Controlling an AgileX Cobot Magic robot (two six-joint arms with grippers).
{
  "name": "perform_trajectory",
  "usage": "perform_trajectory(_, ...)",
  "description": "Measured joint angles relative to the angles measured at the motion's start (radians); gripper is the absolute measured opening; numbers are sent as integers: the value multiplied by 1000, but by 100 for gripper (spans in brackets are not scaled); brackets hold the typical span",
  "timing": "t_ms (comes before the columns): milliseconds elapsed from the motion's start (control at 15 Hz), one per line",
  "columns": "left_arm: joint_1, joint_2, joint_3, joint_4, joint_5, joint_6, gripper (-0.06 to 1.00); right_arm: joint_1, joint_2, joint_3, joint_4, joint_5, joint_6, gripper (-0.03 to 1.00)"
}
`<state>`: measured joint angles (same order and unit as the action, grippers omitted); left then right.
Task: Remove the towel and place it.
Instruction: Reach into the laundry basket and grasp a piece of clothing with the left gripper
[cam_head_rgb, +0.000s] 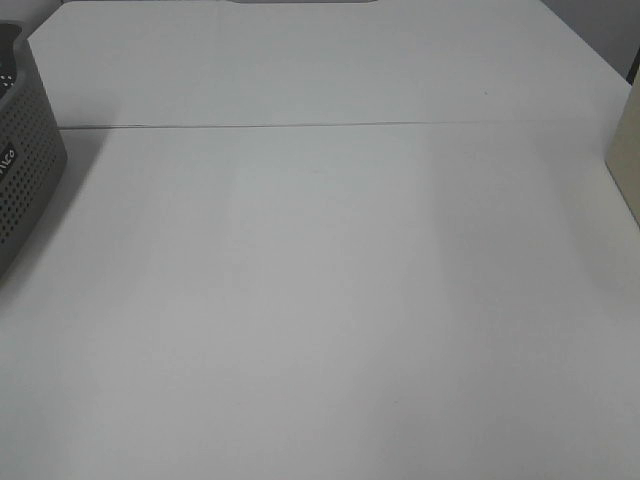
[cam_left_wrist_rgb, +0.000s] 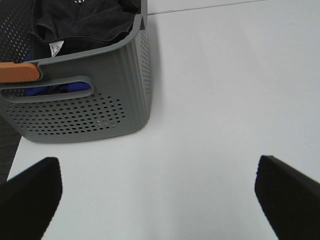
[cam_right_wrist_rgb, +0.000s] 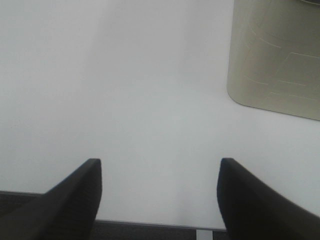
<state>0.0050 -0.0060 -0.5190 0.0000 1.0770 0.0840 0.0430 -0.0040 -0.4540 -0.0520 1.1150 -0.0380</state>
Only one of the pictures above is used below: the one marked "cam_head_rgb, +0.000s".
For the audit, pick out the grey perforated plastic basket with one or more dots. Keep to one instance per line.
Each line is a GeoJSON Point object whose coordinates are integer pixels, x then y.
{"type": "Point", "coordinates": [33, 155]}

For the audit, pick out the beige box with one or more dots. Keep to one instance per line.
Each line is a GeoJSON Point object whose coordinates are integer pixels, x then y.
{"type": "Point", "coordinates": [623, 156]}

